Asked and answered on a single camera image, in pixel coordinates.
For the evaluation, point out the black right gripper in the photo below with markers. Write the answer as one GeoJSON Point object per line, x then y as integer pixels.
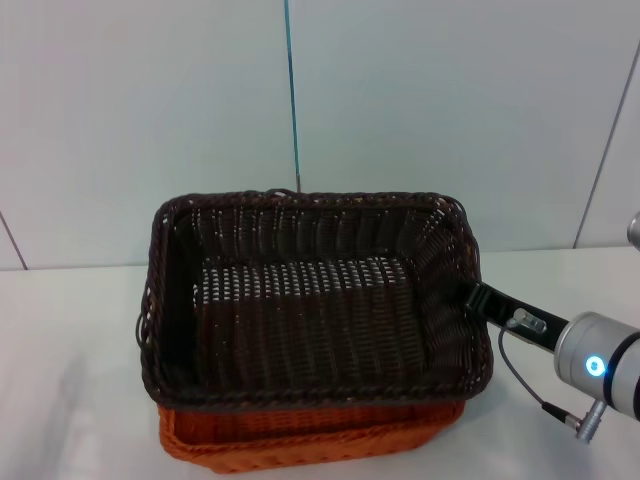
{"type": "Point", "coordinates": [547, 332]}

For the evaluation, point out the dark brown woven plastic basket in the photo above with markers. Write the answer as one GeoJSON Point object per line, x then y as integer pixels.
{"type": "Point", "coordinates": [300, 325]}

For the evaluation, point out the orange woven plastic basket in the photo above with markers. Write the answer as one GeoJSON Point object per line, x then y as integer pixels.
{"type": "Point", "coordinates": [300, 440]}

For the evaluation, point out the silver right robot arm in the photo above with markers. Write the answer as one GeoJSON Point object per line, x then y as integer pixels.
{"type": "Point", "coordinates": [600, 360]}

